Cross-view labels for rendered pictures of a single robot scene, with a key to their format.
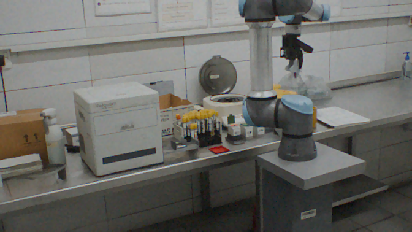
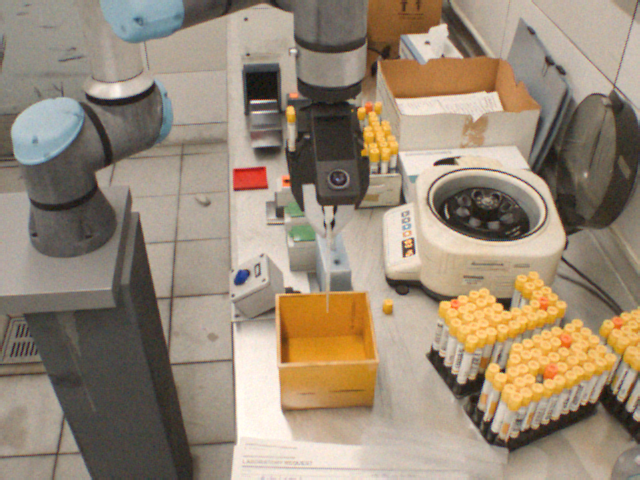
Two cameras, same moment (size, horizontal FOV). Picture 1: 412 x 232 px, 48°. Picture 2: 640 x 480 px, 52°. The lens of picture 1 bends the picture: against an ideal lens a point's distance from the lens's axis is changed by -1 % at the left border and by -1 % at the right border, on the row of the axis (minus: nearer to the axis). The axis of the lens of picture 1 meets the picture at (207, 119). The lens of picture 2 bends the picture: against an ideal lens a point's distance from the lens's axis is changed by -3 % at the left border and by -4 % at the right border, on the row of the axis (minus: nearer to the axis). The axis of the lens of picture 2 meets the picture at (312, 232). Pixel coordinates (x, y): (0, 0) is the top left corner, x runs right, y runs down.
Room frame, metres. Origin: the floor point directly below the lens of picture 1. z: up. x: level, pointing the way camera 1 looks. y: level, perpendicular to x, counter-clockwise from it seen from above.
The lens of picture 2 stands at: (2.40, -1.04, 1.66)
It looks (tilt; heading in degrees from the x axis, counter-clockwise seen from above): 40 degrees down; 111
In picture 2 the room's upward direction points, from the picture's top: straight up
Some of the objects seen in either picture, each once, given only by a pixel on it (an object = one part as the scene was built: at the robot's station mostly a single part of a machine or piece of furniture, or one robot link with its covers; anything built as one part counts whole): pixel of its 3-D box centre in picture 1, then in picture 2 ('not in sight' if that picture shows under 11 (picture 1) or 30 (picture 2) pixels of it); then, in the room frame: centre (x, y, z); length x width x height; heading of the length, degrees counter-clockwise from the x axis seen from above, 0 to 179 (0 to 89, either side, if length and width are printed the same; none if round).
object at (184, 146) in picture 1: (174, 146); (264, 111); (1.83, 0.15, 0.92); 0.21 x 0.07 x 0.05; 117
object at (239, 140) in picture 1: (234, 137); (289, 206); (2.00, -0.12, 0.89); 0.09 x 0.05 x 0.04; 26
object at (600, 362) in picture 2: not in sight; (589, 387); (2.55, -0.39, 0.93); 0.02 x 0.02 x 0.11
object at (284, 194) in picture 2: (234, 131); (289, 194); (2.00, -0.12, 0.92); 0.05 x 0.04 x 0.06; 26
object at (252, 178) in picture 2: (219, 150); (249, 178); (1.89, -0.04, 0.88); 0.07 x 0.07 x 0.01; 27
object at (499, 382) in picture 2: not in sight; (493, 402); (2.43, -0.46, 0.94); 0.02 x 0.02 x 0.11
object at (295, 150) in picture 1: (297, 142); (68, 207); (1.68, -0.34, 0.97); 0.15 x 0.15 x 0.10
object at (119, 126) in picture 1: (120, 125); (297, 29); (1.83, 0.36, 1.03); 0.31 x 0.27 x 0.30; 117
